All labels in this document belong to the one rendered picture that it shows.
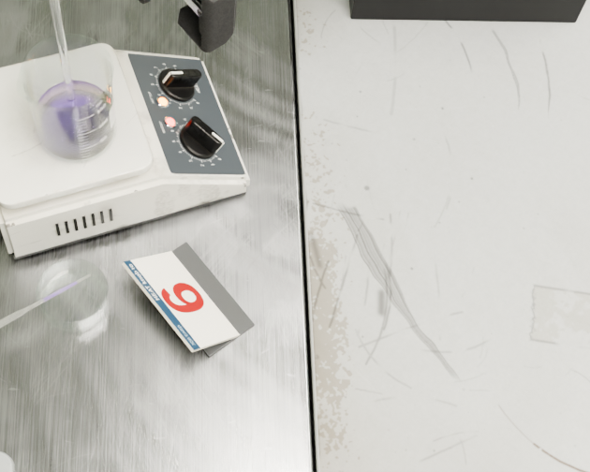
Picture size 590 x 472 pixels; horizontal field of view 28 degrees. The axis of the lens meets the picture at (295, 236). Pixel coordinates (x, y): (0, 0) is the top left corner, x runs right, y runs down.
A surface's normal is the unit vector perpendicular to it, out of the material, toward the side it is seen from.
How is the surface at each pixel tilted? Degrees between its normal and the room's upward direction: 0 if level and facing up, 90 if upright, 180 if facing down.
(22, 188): 0
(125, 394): 0
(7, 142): 0
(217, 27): 90
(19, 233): 90
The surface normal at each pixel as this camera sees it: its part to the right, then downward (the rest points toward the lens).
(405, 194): 0.08, -0.44
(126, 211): 0.35, 0.85
